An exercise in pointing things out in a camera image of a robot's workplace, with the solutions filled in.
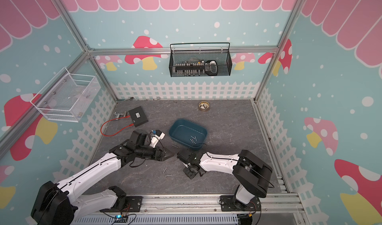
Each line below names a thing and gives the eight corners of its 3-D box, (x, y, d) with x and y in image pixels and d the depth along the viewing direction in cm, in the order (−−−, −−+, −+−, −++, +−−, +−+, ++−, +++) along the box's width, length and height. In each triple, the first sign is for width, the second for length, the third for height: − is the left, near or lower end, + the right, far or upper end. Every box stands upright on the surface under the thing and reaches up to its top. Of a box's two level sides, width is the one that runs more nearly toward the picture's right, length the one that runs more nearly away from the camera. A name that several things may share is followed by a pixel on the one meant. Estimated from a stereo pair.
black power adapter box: (135, 127, 107) (134, 125, 104) (129, 113, 115) (128, 111, 113) (148, 121, 110) (148, 119, 108) (141, 107, 118) (140, 105, 116)
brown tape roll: (198, 111, 116) (198, 109, 114) (198, 103, 122) (198, 101, 120) (209, 111, 116) (209, 109, 114) (209, 103, 122) (209, 101, 120)
